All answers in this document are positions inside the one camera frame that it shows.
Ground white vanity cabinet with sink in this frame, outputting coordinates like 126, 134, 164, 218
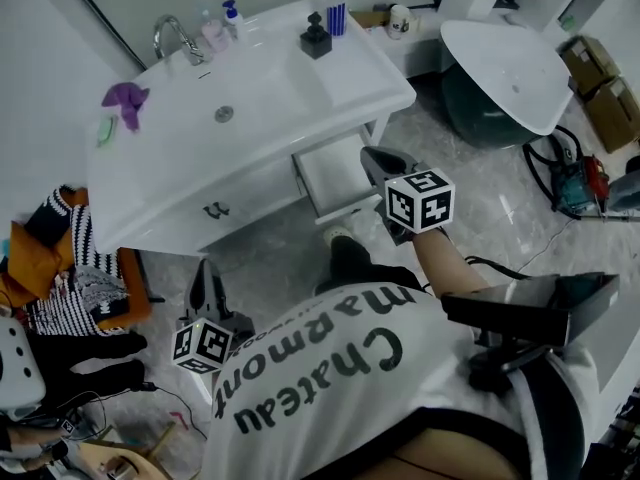
85, 0, 419, 260

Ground white drawer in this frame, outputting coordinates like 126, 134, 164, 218
291, 132, 384, 226

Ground brown cardboard box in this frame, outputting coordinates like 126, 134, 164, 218
558, 35, 622, 97
582, 76, 640, 155

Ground green soap dish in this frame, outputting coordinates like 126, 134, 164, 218
95, 114, 120, 149

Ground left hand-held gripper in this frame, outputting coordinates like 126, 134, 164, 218
172, 257, 256, 375

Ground white mug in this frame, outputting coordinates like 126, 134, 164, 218
388, 4, 422, 41

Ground small black bottle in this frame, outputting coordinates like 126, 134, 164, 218
299, 11, 334, 61

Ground black white striped knit garment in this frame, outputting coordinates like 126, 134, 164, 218
24, 185, 134, 337

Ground person's white printed t-shirt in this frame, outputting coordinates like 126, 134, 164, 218
199, 285, 602, 480

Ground metal cup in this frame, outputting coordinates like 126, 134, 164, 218
104, 455, 142, 480

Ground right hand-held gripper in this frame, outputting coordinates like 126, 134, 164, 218
359, 146, 456, 247

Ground teal power tool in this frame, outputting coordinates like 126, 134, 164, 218
522, 125, 584, 215

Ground grey metal wand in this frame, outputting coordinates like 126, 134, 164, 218
579, 210, 640, 225

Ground blue striped spray bottle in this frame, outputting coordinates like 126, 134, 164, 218
315, 0, 353, 39

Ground small brown box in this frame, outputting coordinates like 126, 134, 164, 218
352, 3, 394, 29

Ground dark grey shoulder strap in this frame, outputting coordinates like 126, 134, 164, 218
514, 367, 602, 480

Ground purple cloth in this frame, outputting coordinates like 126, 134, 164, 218
101, 81, 152, 134

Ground thin white floor cable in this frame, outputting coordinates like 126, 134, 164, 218
514, 217, 577, 275

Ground white low side shelf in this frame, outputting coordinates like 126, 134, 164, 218
349, 10, 452, 80

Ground thin black floor cable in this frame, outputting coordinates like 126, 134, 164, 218
138, 380, 209, 442

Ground white and dark green bathtub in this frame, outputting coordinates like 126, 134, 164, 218
439, 19, 576, 150

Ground wooden stool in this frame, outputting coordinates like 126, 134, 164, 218
74, 420, 179, 480

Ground chrome faucet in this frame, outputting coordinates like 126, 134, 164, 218
152, 14, 207, 67

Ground black chest-mounted device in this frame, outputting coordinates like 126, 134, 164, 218
439, 272, 622, 392

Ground person's black trouser leg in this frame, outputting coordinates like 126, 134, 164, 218
312, 235, 432, 297

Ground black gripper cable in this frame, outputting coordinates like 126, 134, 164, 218
464, 255, 532, 282

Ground person's neck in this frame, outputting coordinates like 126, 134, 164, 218
389, 427, 522, 480

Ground person's right forearm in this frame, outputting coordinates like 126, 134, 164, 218
412, 227, 492, 300

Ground white bottle with blue pump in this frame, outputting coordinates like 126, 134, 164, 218
221, 0, 249, 47

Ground person's white clog shoe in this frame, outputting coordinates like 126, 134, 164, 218
322, 224, 352, 246

